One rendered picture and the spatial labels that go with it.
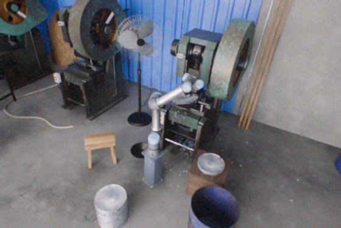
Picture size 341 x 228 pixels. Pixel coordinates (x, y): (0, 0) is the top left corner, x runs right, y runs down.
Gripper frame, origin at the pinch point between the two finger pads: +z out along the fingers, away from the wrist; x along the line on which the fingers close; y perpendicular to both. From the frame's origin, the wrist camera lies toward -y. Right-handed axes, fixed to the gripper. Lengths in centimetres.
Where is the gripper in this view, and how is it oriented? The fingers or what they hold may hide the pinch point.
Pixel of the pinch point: (186, 94)
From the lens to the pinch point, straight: 243.3
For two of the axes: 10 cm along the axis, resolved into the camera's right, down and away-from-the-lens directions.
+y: -9.0, 1.9, -3.8
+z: -3.5, 1.8, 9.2
